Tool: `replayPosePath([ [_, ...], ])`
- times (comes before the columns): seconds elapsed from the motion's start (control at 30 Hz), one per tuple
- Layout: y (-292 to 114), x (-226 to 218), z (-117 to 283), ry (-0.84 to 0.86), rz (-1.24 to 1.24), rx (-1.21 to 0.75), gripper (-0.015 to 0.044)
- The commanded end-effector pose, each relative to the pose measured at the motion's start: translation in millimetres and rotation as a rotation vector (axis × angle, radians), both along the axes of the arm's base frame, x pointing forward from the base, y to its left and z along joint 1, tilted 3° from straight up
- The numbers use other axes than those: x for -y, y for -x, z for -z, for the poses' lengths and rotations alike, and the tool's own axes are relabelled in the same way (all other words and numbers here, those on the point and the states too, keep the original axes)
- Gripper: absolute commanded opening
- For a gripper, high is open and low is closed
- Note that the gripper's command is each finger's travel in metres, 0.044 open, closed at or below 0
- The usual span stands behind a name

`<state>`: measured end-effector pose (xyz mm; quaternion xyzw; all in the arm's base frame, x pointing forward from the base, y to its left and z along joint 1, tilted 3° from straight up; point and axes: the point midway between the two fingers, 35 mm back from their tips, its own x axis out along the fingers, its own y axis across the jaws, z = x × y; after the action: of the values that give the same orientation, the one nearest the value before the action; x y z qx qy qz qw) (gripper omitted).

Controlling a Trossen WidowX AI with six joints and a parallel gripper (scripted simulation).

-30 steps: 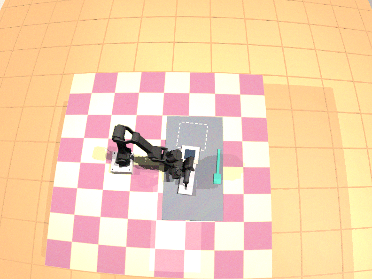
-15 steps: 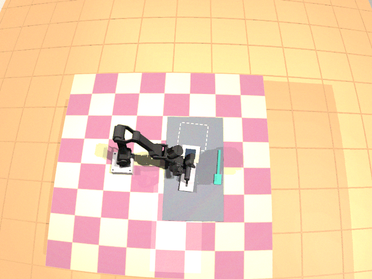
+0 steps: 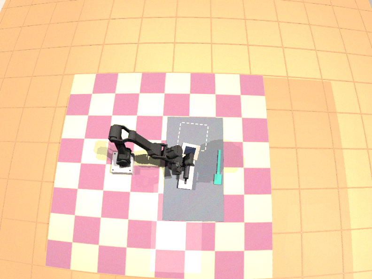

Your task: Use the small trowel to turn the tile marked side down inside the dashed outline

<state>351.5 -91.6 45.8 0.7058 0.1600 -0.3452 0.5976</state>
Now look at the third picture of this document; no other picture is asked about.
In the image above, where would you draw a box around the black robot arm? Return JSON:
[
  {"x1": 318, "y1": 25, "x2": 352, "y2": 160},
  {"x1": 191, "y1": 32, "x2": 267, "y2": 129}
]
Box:
[{"x1": 108, "y1": 124, "x2": 183, "y2": 175}]

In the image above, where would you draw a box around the cream square tile with dark blue centre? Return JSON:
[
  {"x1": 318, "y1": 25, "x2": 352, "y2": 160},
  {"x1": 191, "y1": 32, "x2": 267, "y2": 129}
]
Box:
[{"x1": 182, "y1": 143, "x2": 200, "y2": 160}]

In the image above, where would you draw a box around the grey rectangular mat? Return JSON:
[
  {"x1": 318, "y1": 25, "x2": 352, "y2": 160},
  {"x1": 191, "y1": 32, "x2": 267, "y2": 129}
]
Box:
[{"x1": 162, "y1": 116, "x2": 224, "y2": 222}]

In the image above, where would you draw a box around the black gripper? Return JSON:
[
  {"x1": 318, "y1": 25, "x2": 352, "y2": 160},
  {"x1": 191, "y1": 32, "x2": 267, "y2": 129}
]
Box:
[{"x1": 168, "y1": 153, "x2": 194, "y2": 170}]

